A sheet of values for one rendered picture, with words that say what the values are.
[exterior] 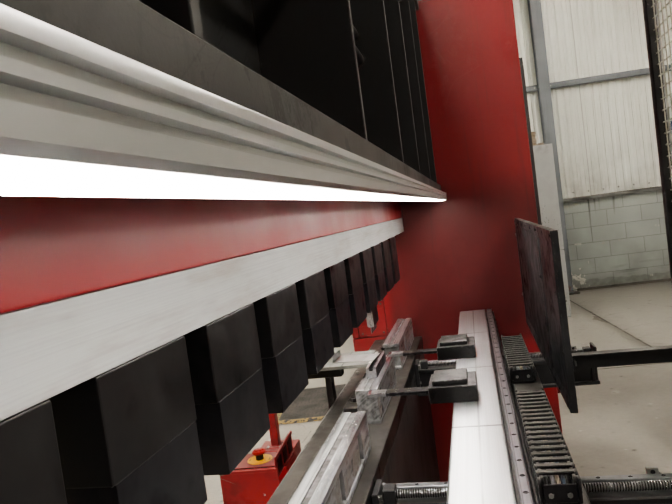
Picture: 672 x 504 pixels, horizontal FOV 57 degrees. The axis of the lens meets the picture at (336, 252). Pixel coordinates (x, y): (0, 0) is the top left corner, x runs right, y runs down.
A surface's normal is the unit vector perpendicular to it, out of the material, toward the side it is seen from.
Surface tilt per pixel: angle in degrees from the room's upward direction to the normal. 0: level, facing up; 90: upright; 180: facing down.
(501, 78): 90
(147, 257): 90
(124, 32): 90
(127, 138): 90
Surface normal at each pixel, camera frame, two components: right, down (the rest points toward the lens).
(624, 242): -0.12, 0.07
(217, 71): 0.97, -0.11
